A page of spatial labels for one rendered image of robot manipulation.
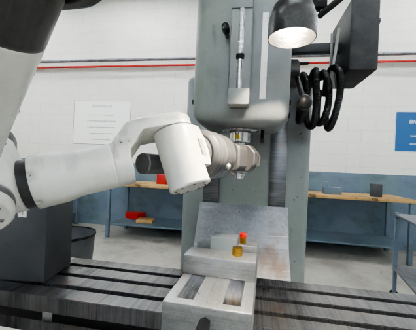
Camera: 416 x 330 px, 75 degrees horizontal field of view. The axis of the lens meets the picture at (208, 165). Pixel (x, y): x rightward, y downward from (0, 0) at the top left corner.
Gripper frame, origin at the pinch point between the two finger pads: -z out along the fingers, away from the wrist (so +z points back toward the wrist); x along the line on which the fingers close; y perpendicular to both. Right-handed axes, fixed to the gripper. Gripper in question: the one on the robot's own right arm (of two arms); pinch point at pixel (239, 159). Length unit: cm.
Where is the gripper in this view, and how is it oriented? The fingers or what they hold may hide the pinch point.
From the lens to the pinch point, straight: 64.0
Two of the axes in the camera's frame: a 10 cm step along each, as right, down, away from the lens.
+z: -5.2, -0.3, -8.6
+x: -8.5, -0.4, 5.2
